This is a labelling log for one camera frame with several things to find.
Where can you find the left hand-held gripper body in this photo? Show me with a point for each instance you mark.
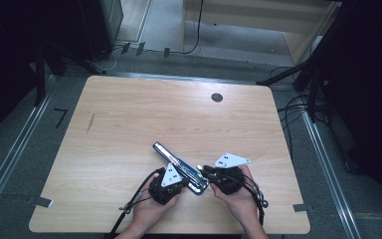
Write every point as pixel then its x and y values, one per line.
pixel 164 192

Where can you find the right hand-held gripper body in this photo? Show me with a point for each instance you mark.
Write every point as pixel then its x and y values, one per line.
pixel 230 176

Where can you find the blue stapler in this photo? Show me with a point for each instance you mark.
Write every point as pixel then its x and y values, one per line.
pixel 179 164

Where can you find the person's left hand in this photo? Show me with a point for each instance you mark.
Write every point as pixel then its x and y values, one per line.
pixel 149 212

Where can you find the person's right hand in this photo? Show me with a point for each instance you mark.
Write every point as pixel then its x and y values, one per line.
pixel 245 202

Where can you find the round grey table grommet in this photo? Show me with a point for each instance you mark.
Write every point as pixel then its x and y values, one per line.
pixel 217 97

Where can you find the grey tape piece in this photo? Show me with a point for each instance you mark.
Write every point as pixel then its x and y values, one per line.
pixel 41 201
pixel 300 207

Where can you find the black metal stand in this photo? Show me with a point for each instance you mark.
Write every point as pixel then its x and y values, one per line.
pixel 311 89
pixel 40 76

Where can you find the small black plug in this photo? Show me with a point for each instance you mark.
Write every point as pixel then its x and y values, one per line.
pixel 166 52
pixel 140 48

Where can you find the light wooden furniture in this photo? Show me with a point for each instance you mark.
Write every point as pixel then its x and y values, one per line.
pixel 245 16

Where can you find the dark curtain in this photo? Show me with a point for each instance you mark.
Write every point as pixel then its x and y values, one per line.
pixel 6 49
pixel 374 83

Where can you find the black cabinet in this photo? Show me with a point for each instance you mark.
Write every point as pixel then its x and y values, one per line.
pixel 101 26

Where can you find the metal floor rail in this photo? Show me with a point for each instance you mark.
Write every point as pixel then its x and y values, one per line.
pixel 331 179
pixel 13 156

